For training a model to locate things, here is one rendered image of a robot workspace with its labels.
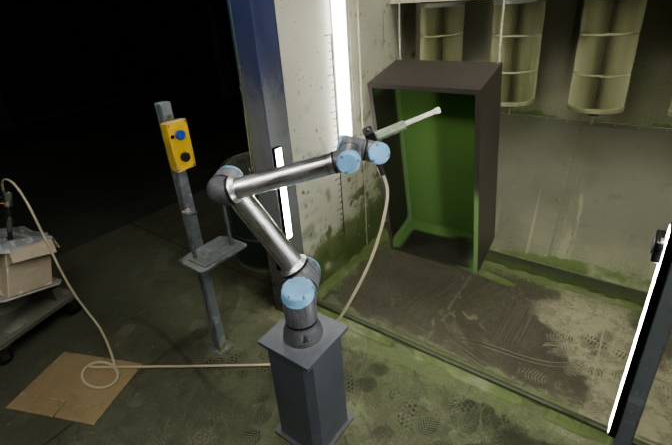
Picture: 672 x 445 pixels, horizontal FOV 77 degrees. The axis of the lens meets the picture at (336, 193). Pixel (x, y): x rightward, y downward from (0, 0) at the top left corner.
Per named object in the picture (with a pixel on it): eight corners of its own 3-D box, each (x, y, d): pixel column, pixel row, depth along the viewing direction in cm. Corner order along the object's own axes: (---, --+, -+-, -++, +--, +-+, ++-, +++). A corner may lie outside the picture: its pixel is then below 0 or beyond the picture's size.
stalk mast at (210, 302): (221, 341, 287) (163, 100, 217) (227, 345, 283) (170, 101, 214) (214, 347, 283) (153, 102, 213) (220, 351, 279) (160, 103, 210)
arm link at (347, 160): (192, 191, 169) (356, 146, 156) (203, 178, 180) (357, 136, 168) (205, 216, 173) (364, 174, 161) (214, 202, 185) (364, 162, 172)
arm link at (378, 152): (369, 139, 171) (393, 144, 171) (367, 138, 183) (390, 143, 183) (364, 162, 172) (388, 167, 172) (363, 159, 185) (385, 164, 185)
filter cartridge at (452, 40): (458, 101, 370) (463, -4, 334) (464, 112, 338) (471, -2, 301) (415, 103, 375) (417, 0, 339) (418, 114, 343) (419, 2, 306)
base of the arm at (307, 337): (305, 354, 188) (303, 337, 183) (274, 338, 198) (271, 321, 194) (331, 328, 201) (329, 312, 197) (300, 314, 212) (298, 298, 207)
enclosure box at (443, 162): (411, 218, 316) (396, 59, 248) (494, 238, 284) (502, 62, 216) (390, 248, 293) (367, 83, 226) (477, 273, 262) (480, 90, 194)
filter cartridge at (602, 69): (622, 119, 296) (651, -13, 262) (623, 133, 267) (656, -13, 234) (564, 116, 313) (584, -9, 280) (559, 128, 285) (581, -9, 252)
